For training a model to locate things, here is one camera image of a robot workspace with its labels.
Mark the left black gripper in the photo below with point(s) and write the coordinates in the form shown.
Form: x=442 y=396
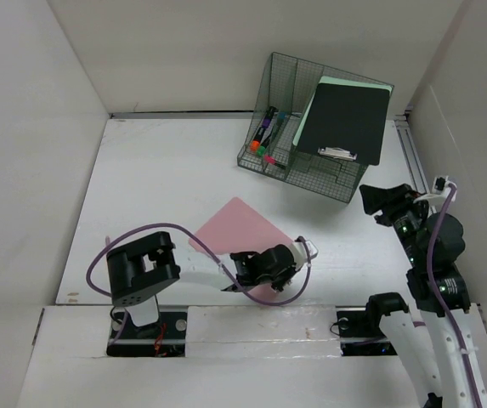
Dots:
x=290 y=270

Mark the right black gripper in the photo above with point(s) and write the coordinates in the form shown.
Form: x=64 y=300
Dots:
x=376 y=197

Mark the pink clipboard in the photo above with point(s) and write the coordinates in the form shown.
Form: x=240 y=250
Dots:
x=235 y=228

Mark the black clipboard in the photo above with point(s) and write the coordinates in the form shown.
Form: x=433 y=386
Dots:
x=345 y=119

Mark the pink highlighter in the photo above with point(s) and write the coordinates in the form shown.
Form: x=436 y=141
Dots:
x=270 y=160

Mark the green highlighter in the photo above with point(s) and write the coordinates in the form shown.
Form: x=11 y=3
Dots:
x=265 y=144

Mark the orange highlighter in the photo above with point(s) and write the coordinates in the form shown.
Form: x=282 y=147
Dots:
x=257 y=139

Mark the blue highlighter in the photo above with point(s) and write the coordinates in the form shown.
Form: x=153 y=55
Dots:
x=280 y=118

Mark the purple highlighter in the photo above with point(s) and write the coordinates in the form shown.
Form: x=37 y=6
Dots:
x=270 y=112

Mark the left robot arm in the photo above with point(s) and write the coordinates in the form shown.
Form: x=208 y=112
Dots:
x=139 y=270

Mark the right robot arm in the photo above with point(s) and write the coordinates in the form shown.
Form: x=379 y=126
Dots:
x=438 y=355

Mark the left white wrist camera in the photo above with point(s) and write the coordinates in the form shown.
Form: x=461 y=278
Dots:
x=303 y=252

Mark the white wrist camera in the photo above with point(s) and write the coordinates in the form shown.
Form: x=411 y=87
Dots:
x=444 y=189
x=303 y=252

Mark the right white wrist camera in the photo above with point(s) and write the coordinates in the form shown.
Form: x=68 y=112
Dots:
x=444 y=189

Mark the aluminium rail right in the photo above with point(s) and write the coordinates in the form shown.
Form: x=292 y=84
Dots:
x=418 y=178

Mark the aluminium rail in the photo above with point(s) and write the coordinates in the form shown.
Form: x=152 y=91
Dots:
x=418 y=178
x=186 y=114

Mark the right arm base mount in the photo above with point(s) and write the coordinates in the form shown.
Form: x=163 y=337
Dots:
x=358 y=328

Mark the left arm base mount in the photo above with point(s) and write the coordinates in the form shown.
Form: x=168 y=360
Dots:
x=165 y=338

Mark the green wire mesh organizer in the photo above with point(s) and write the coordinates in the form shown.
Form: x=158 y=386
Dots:
x=288 y=83

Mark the aluminium rail back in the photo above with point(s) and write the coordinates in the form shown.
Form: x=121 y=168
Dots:
x=186 y=114

